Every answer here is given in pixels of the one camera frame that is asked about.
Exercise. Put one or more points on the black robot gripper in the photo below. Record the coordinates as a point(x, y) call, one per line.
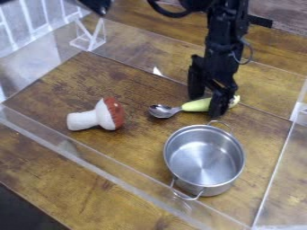
point(214, 67)

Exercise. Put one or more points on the green handled metal spoon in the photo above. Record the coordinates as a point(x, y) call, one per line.
point(161, 111)

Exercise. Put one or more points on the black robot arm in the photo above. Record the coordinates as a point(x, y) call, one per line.
point(226, 20)

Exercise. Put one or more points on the black strip on table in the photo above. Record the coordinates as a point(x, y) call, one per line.
point(260, 21)

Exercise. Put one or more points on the small stainless steel pot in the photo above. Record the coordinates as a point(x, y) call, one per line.
point(204, 157)

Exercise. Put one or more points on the red and white toy mushroom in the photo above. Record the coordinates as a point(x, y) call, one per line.
point(106, 115)

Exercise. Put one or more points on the clear acrylic triangular bracket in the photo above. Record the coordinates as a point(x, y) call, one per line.
point(88, 40)

